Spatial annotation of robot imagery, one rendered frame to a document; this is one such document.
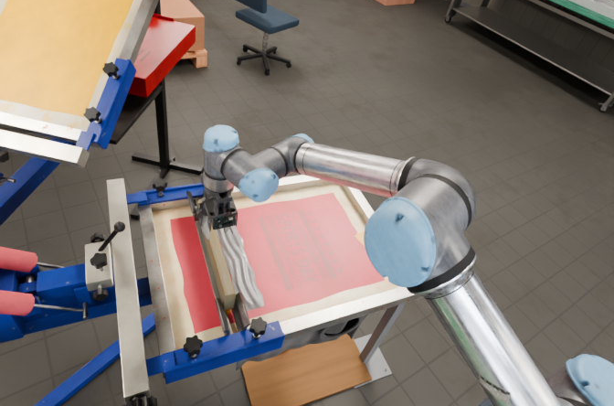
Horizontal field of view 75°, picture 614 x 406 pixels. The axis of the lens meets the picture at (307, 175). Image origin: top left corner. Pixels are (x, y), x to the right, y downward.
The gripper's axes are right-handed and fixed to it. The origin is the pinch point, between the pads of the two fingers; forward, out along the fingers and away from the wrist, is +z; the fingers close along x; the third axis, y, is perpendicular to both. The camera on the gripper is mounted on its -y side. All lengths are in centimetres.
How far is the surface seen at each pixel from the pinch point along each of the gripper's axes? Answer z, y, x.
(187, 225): 16.6, -17.1, -4.7
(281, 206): 17.0, -17.8, 28.9
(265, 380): 110, 8, 24
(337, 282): 16.8, 17.1, 34.5
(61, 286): 7.5, 2.0, -39.0
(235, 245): 16.2, -4.7, 7.8
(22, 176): 19, -55, -53
